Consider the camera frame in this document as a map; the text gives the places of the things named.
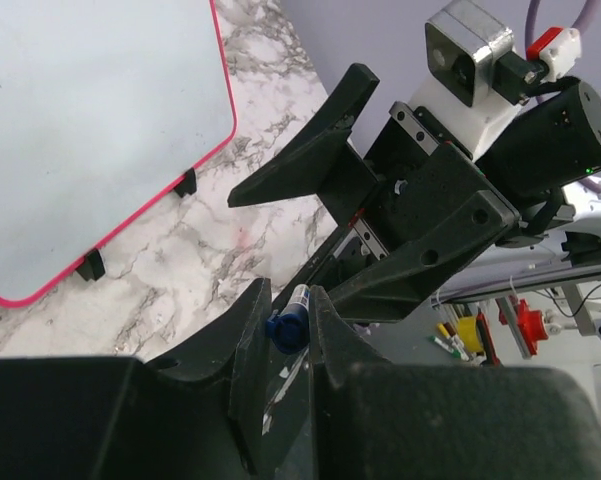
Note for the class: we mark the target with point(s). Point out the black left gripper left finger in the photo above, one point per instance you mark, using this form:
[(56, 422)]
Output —
[(194, 412)]

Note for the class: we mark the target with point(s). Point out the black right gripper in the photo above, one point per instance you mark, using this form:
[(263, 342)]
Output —
[(419, 203)]

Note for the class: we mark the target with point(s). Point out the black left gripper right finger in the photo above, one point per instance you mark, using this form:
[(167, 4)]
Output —
[(374, 419)]

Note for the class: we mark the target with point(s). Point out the blue white marker pen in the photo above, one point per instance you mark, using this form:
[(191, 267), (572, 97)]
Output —
[(298, 305)]

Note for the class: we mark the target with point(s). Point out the blue marker cap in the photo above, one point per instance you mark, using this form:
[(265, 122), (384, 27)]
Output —
[(276, 331)]

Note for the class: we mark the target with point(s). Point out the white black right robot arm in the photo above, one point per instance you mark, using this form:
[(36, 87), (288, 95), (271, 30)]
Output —
[(543, 150)]

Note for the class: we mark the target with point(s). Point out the pink framed whiteboard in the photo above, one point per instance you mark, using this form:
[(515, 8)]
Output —
[(104, 106)]

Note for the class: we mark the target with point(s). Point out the black front right board stand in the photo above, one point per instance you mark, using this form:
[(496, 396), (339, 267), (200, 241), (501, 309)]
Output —
[(187, 185)]

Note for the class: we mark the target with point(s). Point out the black board stand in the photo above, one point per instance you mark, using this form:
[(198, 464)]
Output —
[(187, 185), (92, 267)]

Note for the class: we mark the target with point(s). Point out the black front left board stand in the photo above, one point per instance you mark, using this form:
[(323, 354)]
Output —
[(92, 267)]

